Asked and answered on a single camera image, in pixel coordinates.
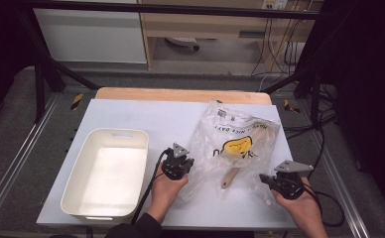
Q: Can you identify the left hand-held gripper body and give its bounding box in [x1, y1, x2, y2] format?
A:
[161, 142, 191, 181]

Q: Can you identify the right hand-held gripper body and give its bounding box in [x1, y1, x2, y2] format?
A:
[268, 160, 315, 200]

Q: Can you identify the clear smiley plastic bag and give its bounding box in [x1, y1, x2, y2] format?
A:
[180, 100, 282, 206]

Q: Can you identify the beige ladle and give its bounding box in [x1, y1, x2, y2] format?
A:
[220, 123, 279, 190]

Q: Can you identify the cream plastic bin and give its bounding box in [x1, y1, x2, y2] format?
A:
[60, 128, 150, 224]

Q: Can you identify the person's right hand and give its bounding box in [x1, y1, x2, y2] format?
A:
[270, 177, 325, 234]

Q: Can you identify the person's left hand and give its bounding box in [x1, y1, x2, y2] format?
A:
[146, 163, 191, 223]

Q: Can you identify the white table board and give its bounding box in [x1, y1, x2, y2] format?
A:
[36, 98, 299, 231]

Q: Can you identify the wooden table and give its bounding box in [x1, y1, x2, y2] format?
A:
[94, 86, 274, 106]

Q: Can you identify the yellow black floor tape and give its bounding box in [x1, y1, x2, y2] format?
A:
[283, 98, 302, 114]
[69, 92, 84, 111]

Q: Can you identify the white chair base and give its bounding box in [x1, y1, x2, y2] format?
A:
[165, 36, 200, 52]

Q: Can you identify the light wooden desk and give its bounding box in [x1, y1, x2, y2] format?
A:
[137, 0, 323, 71]

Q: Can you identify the white cabinet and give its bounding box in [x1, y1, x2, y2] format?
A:
[33, 0, 148, 64]

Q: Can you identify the white power strip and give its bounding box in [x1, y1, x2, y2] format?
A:
[261, 0, 289, 10]

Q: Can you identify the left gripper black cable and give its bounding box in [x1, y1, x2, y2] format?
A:
[130, 148, 175, 226]

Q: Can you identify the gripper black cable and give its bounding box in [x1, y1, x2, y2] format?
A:
[301, 182, 345, 228]
[130, 148, 175, 226]

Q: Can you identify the aluminium rail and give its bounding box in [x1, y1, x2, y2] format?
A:
[0, 93, 62, 226]
[313, 138, 371, 238]

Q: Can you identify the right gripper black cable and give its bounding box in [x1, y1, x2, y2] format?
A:
[301, 182, 345, 228]

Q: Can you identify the bundle of floor cables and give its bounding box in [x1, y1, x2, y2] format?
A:
[250, 16, 340, 160]

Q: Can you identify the black metal frame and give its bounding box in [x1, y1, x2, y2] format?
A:
[16, 0, 338, 124]

